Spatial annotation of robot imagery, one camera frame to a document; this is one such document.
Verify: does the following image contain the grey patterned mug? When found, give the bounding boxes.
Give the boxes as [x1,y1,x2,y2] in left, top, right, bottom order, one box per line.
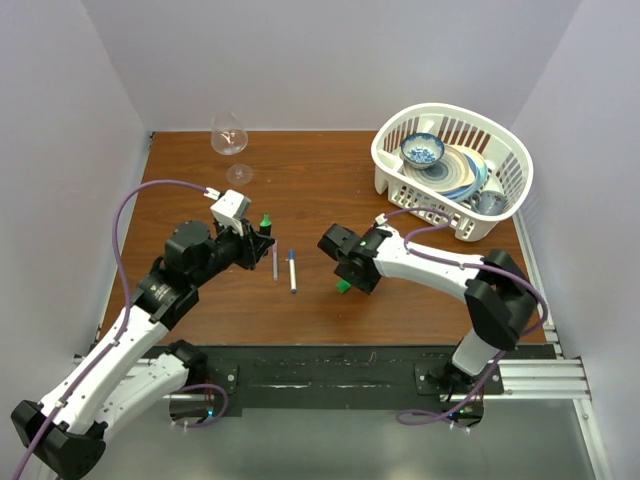
[469,190,506,216]

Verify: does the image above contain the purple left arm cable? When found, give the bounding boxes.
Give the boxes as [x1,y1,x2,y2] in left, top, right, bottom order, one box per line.
[9,179,231,480]

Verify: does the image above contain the striped beige plate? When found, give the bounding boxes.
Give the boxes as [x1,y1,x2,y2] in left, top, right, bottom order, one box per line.
[404,147,472,193]

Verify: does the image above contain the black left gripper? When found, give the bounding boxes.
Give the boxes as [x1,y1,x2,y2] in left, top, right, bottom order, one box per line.
[192,216,274,287]

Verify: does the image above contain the purple highlighter pen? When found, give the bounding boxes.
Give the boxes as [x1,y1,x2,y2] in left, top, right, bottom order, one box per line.
[271,241,279,281]

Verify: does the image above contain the blue white patterned bowl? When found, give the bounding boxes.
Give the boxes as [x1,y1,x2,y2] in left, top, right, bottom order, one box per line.
[400,132,445,169]

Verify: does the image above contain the green highlighter cap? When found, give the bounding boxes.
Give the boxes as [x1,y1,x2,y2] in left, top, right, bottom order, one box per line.
[336,280,351,293]

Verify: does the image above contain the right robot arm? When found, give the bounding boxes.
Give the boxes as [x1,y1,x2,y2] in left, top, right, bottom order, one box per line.
[318,224,541,393]

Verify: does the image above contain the blue rimmed plate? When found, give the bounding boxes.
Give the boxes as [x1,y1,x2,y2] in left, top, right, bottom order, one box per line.
[443,146,489,203]

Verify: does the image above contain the white plastic dish basket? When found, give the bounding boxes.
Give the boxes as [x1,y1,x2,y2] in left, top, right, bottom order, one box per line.
[370,103,534,242]

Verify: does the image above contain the green highlighter with black body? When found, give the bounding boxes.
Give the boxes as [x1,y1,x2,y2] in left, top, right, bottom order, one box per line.
[259,212,272,237]

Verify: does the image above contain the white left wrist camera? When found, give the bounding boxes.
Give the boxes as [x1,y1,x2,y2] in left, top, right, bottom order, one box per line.
[204,187,251,237]

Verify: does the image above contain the black table edge rail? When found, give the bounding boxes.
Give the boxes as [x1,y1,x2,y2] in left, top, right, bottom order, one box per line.
[74,343,561,401]

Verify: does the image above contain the clear wine glass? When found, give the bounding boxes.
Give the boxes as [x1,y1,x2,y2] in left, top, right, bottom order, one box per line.
[210,112,253,186]

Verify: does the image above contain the white blue acrylic marker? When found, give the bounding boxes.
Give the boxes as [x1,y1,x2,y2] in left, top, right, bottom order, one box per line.
[287,248,297,294]

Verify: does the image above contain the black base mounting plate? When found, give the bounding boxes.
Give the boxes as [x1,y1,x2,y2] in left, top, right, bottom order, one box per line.
[167,367,504,426]

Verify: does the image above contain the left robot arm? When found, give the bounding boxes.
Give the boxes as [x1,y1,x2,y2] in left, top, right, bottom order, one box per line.
[11,220,275,479]

